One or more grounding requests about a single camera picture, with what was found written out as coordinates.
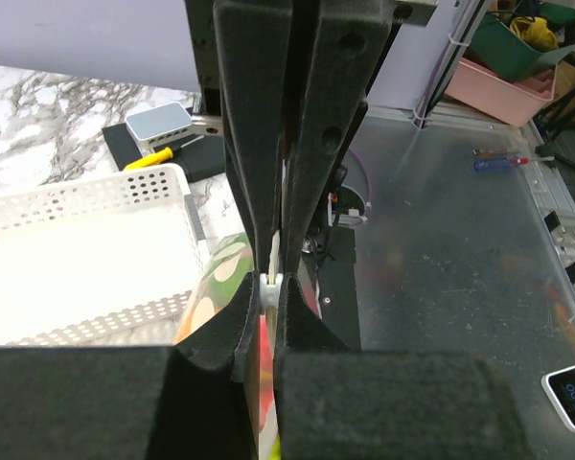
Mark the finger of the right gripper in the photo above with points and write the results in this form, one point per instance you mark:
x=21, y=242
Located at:
x=330, y=62
x=252, y=41

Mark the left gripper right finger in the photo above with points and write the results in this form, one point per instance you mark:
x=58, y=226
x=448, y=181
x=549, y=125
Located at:
x=334, y=402

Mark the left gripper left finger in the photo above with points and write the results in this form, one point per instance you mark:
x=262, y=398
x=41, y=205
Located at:
x=197, y=399

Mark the clear zip top bag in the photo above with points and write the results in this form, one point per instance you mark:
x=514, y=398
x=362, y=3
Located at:
x=229, y=261

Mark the white perforated plastic basket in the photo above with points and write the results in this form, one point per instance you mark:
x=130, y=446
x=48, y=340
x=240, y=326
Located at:
x=89, y=257

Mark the green plastic bin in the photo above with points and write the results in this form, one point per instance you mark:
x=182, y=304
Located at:
x=532, y=37

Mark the pink plastic bin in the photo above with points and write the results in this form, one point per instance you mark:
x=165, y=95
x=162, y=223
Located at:
x=513, y=103

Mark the clear acrylic side panel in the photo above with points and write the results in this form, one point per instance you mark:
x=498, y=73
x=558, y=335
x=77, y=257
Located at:
x=455, y=259

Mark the black metal base rail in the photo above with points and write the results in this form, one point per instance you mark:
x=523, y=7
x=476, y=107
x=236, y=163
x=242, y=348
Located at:
x=327, y=278

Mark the white network switch box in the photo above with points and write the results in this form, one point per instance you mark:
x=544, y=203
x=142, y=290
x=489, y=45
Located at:
x=159, y=125

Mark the yellow handled knife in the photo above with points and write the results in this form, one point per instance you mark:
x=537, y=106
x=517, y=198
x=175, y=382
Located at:
x=152, y=159

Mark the blue handled screwdriver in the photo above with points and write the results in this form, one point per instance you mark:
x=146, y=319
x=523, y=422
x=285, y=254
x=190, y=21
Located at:
x=506, y=163

